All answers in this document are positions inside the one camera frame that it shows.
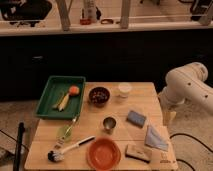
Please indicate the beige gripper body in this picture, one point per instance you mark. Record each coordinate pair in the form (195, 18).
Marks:
(168, 115)

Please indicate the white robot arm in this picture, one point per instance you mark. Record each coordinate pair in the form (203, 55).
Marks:
(185, 83)

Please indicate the folded blue cloth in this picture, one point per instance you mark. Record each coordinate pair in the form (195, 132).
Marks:
(154, 139)

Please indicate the wooden block eraser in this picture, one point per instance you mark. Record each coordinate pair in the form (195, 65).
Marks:
(139, 153)

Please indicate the white plastic cup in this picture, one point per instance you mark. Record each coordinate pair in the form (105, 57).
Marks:
(124, 89)

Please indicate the small metal cup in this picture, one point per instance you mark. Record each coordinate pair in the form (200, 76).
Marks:
(109, 124)

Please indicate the dark bowl with beans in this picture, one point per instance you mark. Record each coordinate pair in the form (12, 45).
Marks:
(99, 96)

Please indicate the orange plastic bowl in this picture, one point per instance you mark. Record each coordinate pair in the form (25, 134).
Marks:
(103, 154)

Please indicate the green spatula tool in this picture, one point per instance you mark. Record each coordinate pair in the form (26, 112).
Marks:
(63, 137)

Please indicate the green plastic tray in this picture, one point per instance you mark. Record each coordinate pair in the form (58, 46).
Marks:
(52, 92)

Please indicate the white dish brush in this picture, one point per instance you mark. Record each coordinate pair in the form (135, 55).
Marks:
(58, 155)

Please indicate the red round object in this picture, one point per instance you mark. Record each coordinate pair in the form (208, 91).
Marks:
(85, 21)

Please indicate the white bottle on ledge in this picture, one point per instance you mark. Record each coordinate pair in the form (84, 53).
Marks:
(90, 10)

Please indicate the black pole stand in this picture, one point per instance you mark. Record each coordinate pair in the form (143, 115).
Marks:
(17, 158)

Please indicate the black office chair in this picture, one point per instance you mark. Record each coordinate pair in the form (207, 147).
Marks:
(30, 12)

